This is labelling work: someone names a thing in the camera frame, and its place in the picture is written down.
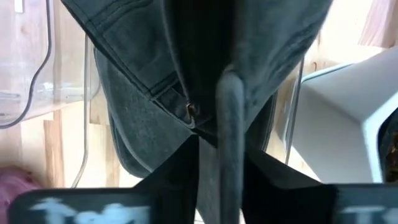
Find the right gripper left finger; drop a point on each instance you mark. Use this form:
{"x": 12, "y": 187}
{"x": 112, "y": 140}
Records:
{"x": 93, "y": 205}

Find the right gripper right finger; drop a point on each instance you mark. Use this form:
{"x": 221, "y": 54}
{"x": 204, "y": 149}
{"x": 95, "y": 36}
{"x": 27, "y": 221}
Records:
{"x": 311, "y": 205}

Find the maroon baseball cap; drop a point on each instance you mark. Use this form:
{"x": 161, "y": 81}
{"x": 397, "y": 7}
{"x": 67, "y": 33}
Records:
{"x": 15, "y": 189}

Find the white plant pot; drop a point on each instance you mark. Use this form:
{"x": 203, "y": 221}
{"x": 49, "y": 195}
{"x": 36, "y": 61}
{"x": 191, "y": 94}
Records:
{"x": 335, "y": 124}

